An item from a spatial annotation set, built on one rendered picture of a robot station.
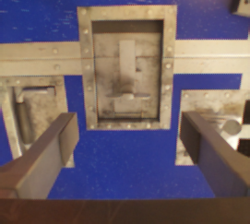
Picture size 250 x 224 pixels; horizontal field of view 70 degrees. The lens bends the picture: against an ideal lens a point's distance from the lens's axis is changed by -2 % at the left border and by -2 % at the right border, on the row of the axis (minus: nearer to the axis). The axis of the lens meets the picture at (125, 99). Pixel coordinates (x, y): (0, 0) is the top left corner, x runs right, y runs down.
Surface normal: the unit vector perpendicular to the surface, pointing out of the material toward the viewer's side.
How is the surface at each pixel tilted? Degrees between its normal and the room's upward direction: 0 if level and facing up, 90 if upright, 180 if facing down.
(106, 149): 90
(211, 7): 90
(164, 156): 90
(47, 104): 90
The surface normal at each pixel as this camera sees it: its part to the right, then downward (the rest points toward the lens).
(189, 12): 0.00, 0.29
